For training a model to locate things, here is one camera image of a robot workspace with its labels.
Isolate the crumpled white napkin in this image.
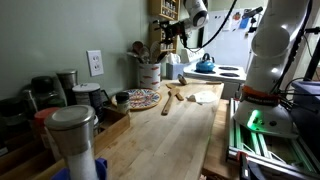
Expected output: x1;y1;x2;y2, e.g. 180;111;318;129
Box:
187;91;218;104

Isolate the blue kettle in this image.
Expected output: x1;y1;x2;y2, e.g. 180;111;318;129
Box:
196;53;215;73

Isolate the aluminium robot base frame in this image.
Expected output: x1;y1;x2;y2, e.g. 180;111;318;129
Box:
226;99;320;180

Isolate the colourful ceramic plate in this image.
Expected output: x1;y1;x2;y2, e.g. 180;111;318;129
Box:
127;89;162;110

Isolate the wooden spice rack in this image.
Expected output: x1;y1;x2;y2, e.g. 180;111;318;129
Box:
148;0;180;53

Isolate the blue shaker base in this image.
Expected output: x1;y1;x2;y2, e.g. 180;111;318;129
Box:
50;158;108;180

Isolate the wooden spice tray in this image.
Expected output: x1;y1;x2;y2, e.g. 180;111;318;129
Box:
0;109;130;180

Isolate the white wall outlet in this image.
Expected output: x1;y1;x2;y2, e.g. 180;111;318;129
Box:
87;50;104;76

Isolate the red-lid spice jar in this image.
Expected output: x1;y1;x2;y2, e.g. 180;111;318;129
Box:
34;107;58;149

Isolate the steel pepper mill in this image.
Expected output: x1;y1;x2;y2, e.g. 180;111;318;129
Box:
56;69;77;106

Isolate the white tissue paper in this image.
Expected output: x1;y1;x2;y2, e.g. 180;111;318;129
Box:
167;53;181;64

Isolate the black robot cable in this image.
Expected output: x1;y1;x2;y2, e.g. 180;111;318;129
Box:
181;0;239;51

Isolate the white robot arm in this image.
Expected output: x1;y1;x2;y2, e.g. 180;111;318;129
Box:
233;0;313;138

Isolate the small dark-lid spice jar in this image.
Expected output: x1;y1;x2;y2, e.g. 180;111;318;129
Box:
116;92;130;114

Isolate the wooden spatula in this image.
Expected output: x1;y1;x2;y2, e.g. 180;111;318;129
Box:
161;89;175;115
166;83;184;101

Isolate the steel salt shaker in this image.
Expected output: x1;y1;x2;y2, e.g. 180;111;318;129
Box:
45;105;98;180

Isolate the white red utensil holder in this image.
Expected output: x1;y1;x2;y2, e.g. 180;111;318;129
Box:
138;64;161;91

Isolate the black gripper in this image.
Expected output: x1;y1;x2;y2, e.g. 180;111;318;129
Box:
154;20;187;42

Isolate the blue tissue box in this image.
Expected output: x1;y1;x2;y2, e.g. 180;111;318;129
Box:
166;63;186;80

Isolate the steel spoon in holder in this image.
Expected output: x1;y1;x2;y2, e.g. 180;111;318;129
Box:
132;41;148;64

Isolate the white stove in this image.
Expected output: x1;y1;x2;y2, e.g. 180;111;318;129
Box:
183;63;246;100

